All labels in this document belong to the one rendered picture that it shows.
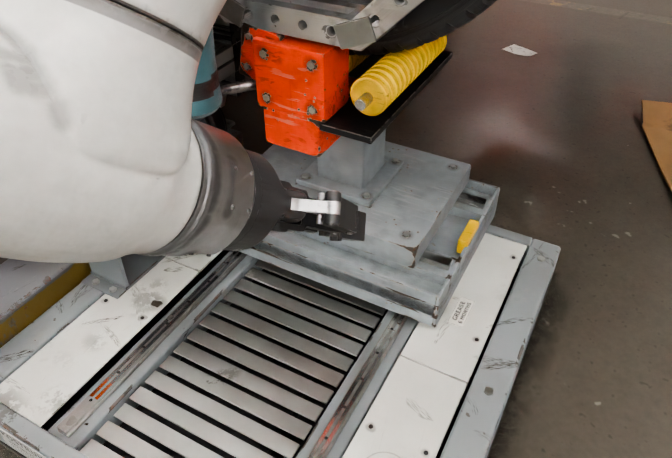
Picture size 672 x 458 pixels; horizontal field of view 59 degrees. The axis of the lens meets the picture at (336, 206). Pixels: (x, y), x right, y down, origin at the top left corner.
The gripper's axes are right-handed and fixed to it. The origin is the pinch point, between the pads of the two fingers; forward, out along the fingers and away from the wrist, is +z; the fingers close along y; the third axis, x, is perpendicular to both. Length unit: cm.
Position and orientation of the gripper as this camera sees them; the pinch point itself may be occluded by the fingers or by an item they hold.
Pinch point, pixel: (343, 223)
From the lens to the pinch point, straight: 59.0
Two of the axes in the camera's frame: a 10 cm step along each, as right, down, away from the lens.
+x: 0.7, -9.9, 1.1
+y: 8.8, 0.1, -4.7
